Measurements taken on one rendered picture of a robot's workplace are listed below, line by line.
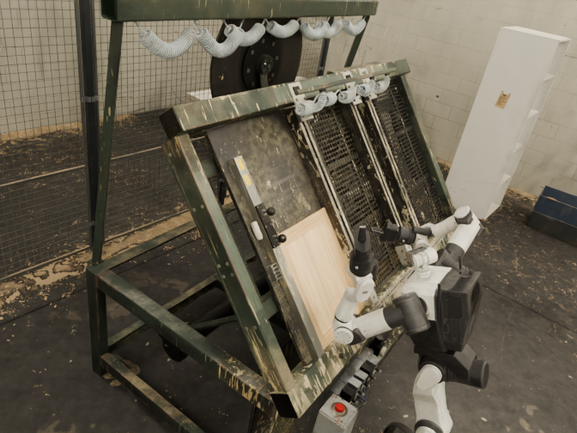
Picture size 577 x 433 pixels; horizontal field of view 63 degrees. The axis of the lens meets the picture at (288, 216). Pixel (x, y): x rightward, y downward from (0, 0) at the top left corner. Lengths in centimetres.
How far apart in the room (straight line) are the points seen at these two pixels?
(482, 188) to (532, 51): 153
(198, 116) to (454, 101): 580
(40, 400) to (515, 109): 497
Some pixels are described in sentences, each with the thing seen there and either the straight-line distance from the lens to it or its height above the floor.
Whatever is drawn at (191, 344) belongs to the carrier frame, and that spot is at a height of 79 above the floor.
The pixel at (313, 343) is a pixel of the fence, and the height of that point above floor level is 96.
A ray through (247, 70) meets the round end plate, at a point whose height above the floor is 183.
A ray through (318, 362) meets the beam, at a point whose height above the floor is 91.
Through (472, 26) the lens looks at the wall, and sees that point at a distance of 725.
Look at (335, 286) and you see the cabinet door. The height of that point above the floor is 104.
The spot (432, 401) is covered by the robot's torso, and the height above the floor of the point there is 80.
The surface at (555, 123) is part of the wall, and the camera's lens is 706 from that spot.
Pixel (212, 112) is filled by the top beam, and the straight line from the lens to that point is 195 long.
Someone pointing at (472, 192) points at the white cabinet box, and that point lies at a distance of 600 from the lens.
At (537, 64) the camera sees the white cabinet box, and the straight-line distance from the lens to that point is 560.
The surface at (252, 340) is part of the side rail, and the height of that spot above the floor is 105.
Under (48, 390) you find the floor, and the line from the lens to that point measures 327.
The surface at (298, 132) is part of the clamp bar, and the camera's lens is 239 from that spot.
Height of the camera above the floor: 246
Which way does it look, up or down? 30 degrees down
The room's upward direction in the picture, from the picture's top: 10 degrees clockwise
